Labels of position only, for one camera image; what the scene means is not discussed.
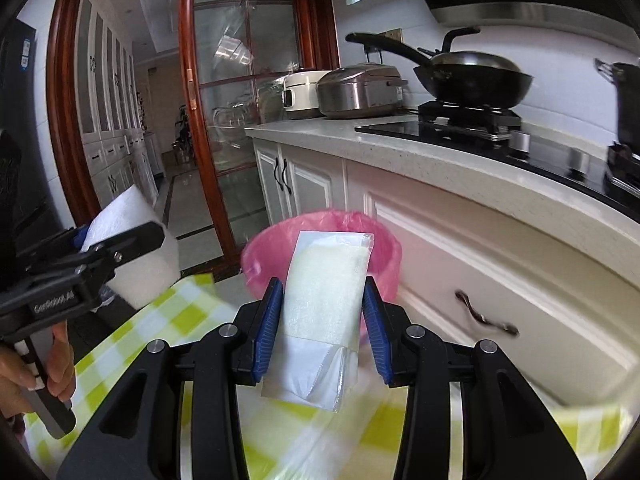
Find dark drawer handle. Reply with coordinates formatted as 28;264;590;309
454;290;520;338

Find white kitchen cabinet counter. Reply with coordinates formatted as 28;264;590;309
245;115;640;411

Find black gas stove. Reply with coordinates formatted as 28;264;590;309
355;100;640;211

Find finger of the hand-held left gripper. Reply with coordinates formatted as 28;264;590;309
15;227;93;263
25;221;167;313

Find black cooking pot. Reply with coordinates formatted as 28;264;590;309
594;57;640;148

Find white rice cooker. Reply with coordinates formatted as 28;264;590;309
281;69;335;121

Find red framed glass sliding door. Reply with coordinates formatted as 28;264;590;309
179;0;341;271

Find black wok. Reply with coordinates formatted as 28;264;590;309
345;26;535;108

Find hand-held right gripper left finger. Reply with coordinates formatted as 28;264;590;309
57;276;286;480

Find white foam roll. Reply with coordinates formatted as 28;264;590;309
80;185;182;308

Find red wooden door frame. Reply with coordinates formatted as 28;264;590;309
47;0;106;228

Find white hallway cabinets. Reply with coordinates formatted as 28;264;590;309
75;0;161;211

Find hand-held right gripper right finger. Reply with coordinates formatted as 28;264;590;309
361;276;586;480

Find black refrigerator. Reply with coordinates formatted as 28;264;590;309
0;20;66;241

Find steel pressure cooker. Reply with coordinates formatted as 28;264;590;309
316;62;410;120

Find green white checkered tablecloth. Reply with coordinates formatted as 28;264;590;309
22;272;621;480

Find person's left hand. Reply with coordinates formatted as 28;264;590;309
0;322;76;418

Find pink bin with pink bag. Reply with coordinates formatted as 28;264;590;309
240;210;405;361

